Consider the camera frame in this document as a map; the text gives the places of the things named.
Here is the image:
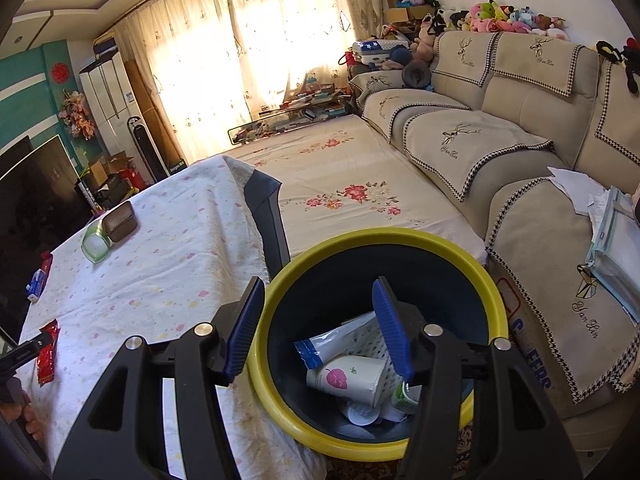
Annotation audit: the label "grey neck pillow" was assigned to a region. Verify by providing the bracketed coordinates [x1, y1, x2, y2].
[401, 61, 432, 90]

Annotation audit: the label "cream embroidered curtains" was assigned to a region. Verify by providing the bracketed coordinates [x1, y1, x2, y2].
[117, 0, 386, 161]

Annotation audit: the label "green glass ashtray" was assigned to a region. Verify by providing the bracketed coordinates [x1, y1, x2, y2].
[81, 225, 115, 263]

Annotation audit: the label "row of plush toys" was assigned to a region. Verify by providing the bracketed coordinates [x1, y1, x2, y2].
[435, 0, 571, 43]

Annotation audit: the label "cluttered glass coffee table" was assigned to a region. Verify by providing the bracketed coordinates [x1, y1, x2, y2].
[226, 80, 358, 143]

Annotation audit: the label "printed cardboard box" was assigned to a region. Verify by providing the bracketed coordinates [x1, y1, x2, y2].
[492, 260, 553, 396]

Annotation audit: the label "person's left hand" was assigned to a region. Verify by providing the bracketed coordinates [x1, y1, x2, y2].
[0, 402, 47, 438]

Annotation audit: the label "black television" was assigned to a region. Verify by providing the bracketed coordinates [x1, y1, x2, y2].
[0, 135, 96, 331]

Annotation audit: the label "tower fan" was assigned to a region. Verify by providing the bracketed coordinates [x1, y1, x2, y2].
[127, 116, 156, 186]

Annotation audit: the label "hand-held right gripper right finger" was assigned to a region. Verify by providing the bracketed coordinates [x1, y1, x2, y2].
[371, 276, 583, 480]

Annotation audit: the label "blue white packet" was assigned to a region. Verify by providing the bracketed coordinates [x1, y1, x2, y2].
[294, 312, 381, 368]

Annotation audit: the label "dark blue chair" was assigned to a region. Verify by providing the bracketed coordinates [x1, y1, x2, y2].
[243, 169, 291, 281]

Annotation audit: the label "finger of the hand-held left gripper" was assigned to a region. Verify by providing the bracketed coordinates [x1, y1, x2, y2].
[0, 337, 51, 368]

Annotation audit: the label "open cardboard box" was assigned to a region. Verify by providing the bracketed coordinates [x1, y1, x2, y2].
[87, 151, 128, 188]

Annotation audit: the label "brown rectangular box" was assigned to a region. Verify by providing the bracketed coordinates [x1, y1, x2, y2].
[101, 201, 139, 242]

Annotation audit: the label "white pink-leaf paper cup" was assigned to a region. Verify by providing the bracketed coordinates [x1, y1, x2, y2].
[306, 355, 388, 408]

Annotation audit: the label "white floral tablecloth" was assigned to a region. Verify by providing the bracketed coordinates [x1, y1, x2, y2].
[15, 155, 328, 480]

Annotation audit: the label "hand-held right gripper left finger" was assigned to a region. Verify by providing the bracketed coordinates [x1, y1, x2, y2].
[52, 276, 266, 480]

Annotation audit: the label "brown wooden board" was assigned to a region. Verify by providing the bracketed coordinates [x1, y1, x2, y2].
[124, 60, 186, 176]

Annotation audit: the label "red snack packet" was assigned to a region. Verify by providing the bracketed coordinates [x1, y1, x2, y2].
[36, 319, 62, 386]

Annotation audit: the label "white loose papers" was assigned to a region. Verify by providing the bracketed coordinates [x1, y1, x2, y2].
[547, 166, 616, 216]

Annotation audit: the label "floral bed sheet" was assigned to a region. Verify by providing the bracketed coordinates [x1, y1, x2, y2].
[227, 114, 488, 281]

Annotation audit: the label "artificial flower bunch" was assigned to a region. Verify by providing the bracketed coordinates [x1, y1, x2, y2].
[59, 90, 97, 141]

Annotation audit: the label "yellow black plush toy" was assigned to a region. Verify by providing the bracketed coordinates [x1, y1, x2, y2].
[595, 37, 640, 93]

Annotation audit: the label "blue starred suitcase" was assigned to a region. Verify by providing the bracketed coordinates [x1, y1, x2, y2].
[351, 40, 401, 68]

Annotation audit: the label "pink plush bear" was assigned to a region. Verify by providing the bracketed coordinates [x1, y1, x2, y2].
[411, 25, 436, 61]

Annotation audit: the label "white plastic lid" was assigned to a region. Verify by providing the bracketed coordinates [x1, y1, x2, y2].
[345, 400, 383, 426]

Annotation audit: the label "yellow-rimmed dark trash bin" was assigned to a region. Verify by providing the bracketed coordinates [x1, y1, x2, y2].
[254, 227, 512, 461]

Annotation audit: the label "small blue white tube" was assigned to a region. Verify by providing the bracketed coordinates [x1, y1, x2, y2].
[26, 252, 54, 302]

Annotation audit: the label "beige sofa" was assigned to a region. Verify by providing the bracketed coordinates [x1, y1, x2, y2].
[348, 30, 640, 456]

